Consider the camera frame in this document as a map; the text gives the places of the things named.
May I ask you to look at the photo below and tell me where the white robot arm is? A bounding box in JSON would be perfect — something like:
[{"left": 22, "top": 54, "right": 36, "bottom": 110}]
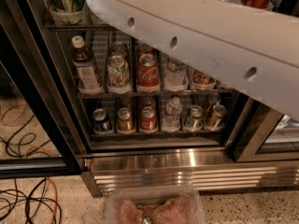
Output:
[{"left": 86, "top": 0, "right": 299, "bottom": 119}]

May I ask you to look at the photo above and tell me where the red can bottom rear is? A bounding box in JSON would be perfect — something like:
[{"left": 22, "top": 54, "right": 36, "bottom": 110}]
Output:
[{"left": 140, "top": 96, "right": 156, "bottom": 108}]

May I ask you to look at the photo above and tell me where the stainless steel fridge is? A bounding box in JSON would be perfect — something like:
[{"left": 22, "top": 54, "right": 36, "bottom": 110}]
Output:
[{"left": 18, "top": 0, "right": 299, "bottom": 199}]

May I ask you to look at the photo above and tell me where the red can bottom front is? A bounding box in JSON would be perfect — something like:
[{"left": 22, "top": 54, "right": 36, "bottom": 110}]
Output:
[{"left": 140, "top": 106, "right": 157, "bottom": 132}]

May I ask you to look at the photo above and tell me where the orange can bottom rear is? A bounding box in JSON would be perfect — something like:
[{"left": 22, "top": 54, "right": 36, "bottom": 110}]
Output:
[{"left": 120, "top": 96, "right": 134, "bottom": 110}]

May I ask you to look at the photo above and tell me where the orange can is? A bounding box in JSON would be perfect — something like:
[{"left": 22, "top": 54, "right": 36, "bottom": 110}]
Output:
[
  {"left": 120, "top": 96, "right": 134, "bottom": 110},
  {"left": 118, "top": 107, "right": 135, "bottom": 132}
]

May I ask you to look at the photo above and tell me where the red coke can front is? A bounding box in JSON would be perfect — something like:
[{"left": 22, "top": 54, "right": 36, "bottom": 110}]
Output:
[{"left": 137, "top": 54, "right": 158, "bottom": 87}]

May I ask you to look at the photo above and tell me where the orange can bottom front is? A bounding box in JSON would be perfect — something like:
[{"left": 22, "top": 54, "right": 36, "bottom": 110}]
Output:
[{"left": 118, "top": 107, "right": 135, "bottom": 132}]

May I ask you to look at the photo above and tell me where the water bottle middle shelf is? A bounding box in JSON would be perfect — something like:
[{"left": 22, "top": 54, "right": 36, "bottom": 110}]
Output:
[{"left": 164, "top": 56, "right": 187, "bottom": 91}]

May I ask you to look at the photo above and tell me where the silver green can bottom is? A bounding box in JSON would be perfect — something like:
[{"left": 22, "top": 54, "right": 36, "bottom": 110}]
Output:
[{"left": 184, "top": 105, "right": 204, "bottom": 131}]

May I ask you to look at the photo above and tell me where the white green can front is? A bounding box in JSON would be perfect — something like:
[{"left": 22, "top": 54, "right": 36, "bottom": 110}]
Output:
[{"left": 107, "top": 55, "right": 130, "bottom": 88}]

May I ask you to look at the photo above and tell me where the white green can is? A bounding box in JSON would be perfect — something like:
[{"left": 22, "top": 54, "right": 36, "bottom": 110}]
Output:
[
  {"left": 110, "top": 42, "right": 128, "bottom": 58},
  {"left": 107, "top": 55, "right": 130, "bottom": 88}
]

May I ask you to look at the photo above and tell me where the blue can bottom shelf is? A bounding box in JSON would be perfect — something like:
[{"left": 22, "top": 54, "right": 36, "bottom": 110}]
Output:
[{"left": 93, "top": 108, "right": 112, "bottom": 133}]

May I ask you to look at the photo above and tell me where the red coke can rear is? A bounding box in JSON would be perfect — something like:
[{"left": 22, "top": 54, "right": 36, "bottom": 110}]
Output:
[{"left": 136, "top": 43, "right": 156, "bottom": 58}]

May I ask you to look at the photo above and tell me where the orange can middle shelf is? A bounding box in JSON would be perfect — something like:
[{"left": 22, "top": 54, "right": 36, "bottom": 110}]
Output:
[{"left": 192, "top": 70, "right": 216, "bottom": 88}]

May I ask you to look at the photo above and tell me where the gold can bottom rear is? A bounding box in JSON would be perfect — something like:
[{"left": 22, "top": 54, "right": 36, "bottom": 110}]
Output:
[{"left": 203, "top": 92, "right": 221, "bottom": 111}]

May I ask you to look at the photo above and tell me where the white green can rear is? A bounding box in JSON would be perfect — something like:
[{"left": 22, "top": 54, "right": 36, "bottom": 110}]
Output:
[{"left": 110, "top": 42, "right": 128, "bottom": 58}]

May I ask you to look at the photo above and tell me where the tea bottle left middle shelf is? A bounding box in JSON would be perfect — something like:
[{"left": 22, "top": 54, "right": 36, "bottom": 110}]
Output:
[{"left": 72, "top": 35, "right": 101, "bottom": 91}]

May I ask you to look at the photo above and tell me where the fridge sliding door right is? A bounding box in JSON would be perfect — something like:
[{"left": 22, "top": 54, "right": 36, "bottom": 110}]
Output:
[{"left": 234, "top": 98, "right": 299, "bottom": 162}]

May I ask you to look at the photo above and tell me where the black fridge door left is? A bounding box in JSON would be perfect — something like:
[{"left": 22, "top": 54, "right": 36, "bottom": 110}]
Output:
[{"left": 0, "top": 0, "right": 84, "bottom": 179}]

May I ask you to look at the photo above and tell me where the small water bottle bottom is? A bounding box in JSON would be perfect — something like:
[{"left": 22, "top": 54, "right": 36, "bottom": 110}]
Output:
[{"left": 163, "top": 97, "right": 183, "bottom": 133}]

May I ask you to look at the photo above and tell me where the clear plastic food container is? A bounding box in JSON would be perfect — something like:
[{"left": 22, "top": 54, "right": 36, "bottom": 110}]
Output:
[{"left": 105, "top": 185, "right": 206, "bottom": 224}]

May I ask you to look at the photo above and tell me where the orange cable on floor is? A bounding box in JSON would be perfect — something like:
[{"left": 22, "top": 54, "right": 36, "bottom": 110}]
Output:
[{"left": 43, "top": 176, "right": 60, "bottom": 224}]

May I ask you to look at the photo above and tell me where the black cable on floor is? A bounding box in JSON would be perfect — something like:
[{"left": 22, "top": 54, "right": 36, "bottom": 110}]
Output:
[{"left": 0, "top": 178, "right": 63, "bottom": 224}]

